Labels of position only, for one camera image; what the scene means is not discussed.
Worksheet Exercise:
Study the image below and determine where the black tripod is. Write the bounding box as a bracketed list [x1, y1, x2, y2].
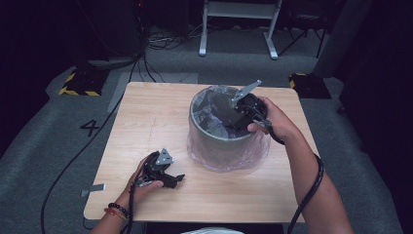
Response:
[278, 9, 329, 60]

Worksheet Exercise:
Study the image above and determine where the large yellow-black striped base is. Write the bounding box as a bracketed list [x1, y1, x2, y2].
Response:
[58, 67, 110, 98]

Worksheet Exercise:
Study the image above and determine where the white metal stand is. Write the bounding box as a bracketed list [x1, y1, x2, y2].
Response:
[198, 0, 283, 61]

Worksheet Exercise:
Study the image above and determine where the tangle of floor cables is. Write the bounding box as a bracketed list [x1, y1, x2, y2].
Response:
[145, 23, 204, 52]

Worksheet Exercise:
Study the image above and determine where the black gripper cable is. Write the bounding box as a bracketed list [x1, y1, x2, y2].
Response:
[252, 111, 325, 234]
[121, 150, 161, 234]

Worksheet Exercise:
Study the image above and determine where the black floor cable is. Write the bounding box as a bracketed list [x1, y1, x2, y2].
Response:
[40, 55, 144, 234]

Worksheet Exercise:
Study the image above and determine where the black bead bracelet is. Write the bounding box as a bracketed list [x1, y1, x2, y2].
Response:
[107, 202, 131, 219]

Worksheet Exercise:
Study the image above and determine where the green plastic bin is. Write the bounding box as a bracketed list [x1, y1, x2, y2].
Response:
[188, 85, 271, 172]

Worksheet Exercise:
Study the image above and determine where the purple plastic bag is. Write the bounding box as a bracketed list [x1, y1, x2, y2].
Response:
[186, 84, 272, 174]

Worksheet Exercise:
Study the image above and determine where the black equipment stand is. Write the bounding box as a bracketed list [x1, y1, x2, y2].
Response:
[76, 0, 146, 71]

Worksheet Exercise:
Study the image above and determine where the person's right hand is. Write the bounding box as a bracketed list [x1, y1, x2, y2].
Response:
[246, 96, 295, 144]

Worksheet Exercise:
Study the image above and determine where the grey tape strip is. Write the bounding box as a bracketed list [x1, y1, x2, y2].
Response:
[80, 182, 107, 198]

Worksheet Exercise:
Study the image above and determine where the grey column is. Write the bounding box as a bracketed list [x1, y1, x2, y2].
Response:
[312, 0, 374, 79]

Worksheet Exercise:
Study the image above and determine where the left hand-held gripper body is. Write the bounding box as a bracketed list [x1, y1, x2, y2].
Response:
[142, 148, 174, 183]

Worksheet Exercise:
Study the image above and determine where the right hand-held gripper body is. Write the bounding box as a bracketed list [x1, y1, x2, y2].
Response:
[228, 79, 268, 131]

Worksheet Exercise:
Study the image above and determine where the orange bracelet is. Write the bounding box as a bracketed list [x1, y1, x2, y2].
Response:
[103, 208, 128, 222]

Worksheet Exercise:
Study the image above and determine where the small yellow-black striped base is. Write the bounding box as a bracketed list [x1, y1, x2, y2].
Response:
[288, 72, 333, 100]

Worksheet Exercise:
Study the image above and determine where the person's white clothing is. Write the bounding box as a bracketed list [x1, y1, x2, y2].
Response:
[181, 226, 245, 234]

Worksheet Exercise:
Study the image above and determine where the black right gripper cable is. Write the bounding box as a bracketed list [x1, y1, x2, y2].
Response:
[252, 111, 325, 234]

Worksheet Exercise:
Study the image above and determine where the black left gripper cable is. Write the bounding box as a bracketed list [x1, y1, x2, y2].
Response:
[121, 150, 161, 234]

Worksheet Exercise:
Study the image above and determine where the person's left hand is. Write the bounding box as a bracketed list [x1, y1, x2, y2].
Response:
[120, 155, 165, 205]

